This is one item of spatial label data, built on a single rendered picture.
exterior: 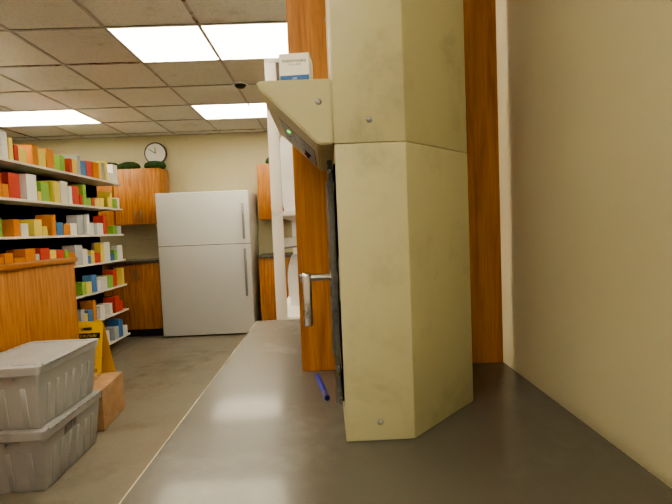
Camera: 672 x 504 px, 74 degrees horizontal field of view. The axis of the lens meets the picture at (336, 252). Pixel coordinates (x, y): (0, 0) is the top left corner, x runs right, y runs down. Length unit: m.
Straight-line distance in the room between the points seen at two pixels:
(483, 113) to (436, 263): 0.49
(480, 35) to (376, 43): 0.50
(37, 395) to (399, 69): 2.44
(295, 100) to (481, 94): 0.57
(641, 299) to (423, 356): 0.33
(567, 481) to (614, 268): 0.33
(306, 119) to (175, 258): 5.24
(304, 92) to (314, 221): 0.42
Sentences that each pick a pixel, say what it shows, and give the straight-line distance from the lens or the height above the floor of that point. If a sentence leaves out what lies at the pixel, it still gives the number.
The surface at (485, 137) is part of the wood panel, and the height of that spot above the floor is 1.48.
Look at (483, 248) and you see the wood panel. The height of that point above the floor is 1.22.
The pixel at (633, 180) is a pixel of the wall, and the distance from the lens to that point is 0.79.
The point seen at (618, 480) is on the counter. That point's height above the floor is 0.94.
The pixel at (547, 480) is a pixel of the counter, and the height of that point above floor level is 0.94.
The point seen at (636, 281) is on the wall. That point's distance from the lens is 0.79.
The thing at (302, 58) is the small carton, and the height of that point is 1.56.
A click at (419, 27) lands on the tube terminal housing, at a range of 0.81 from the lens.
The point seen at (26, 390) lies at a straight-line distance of 2.81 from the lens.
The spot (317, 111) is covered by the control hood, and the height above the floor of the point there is 1.46.
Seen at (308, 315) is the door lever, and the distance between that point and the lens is 0.76.
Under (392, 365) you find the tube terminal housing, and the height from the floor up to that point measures 1.06.
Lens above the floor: 1.28
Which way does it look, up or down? 3 degrees down
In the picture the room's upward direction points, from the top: 2 degrees counter-clockwise
